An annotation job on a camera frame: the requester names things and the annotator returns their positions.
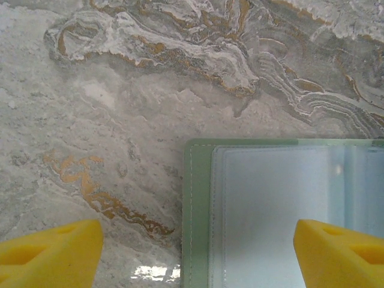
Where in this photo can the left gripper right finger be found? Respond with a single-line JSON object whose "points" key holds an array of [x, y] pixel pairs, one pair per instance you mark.
{"points": [[339, 264]]}

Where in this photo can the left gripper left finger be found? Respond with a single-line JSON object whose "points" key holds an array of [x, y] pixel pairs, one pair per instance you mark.
{"points": [[45, 261]]}

